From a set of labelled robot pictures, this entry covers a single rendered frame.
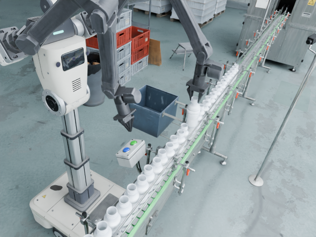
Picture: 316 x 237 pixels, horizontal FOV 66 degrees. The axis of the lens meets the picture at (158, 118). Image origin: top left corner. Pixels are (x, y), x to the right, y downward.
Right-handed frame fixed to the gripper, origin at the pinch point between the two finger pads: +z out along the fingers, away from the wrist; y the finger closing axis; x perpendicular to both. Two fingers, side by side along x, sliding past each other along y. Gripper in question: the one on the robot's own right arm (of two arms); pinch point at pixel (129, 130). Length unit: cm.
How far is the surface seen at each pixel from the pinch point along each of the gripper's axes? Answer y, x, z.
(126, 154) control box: -8.8, -1.9, 7.8
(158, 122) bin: 50, 19, 25
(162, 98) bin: 81, 32, 21
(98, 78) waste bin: 138, 162, 21
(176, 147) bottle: 8.6, -18.2, 13.3
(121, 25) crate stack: 201, 155, -32
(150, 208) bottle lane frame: -19.2, -17.1, 26.1
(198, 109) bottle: 26.0, -24.6, 1.2
